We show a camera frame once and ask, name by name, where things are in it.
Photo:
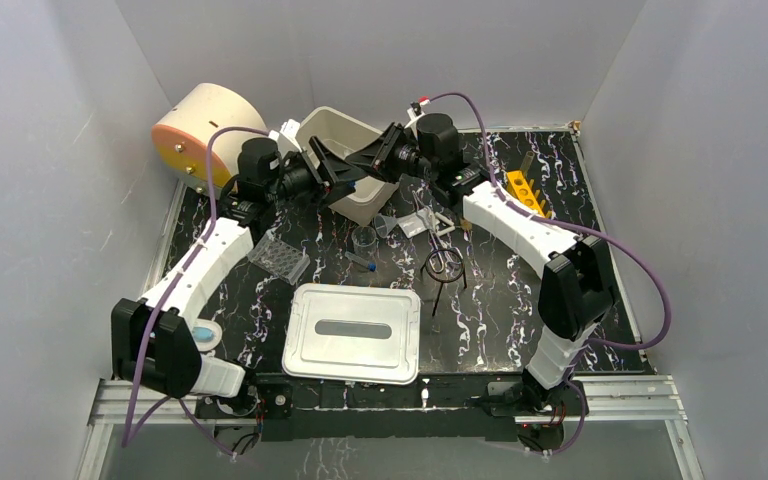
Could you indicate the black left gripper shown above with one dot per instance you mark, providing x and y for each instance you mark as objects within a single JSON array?
[{"x": 317, "y": 172}]

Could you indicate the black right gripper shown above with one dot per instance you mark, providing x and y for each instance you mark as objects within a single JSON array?
[{"x": 374, "y": 158}]

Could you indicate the clear glass test tube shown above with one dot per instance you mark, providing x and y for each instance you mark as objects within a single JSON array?
[{"x": 527, "y": 162}]

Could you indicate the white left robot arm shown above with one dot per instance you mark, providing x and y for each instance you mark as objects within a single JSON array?
[{"x": 152, "y": 337}]

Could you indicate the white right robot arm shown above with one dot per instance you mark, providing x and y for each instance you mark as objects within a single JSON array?
[{"x": 578, "y": 286}]

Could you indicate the clear plastic funnel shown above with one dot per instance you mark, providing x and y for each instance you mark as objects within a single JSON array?
[{"x": 384, "y": 225}]

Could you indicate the clear glass beaker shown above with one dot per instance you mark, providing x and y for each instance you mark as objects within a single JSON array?
[{"x": 365, "y": 241}]

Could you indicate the yellow test tube rack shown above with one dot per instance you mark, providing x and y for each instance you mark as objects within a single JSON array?
[{"x": 524, "y": 190}]

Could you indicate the white bin lid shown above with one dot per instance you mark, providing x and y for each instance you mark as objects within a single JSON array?
[{"x": 354, "y": 334}]

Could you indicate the beige cylindrical centrifuge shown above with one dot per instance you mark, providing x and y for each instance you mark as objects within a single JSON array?
[{"x": 181, "y": 136}]

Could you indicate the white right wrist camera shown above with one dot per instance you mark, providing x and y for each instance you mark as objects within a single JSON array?
[{"x": 416, "y": 111}]

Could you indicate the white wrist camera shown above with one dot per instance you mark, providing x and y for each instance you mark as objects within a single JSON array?
[
  {"x": 416, "y": 111},
  {"x": 286, "y": 137}
]

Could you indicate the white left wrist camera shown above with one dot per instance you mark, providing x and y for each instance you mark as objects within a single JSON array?
[{"x": 286, "y": 137}]

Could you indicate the black wire tripod stand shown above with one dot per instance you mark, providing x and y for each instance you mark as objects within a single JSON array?
[{"x": 445, "y": 266}]

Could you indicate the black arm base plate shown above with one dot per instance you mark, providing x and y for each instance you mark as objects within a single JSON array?
[{"x": 495, "y": 406}]

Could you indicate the aluminium frame rail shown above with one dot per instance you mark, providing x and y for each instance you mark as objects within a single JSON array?
[{"x": 608, "y": 398}]

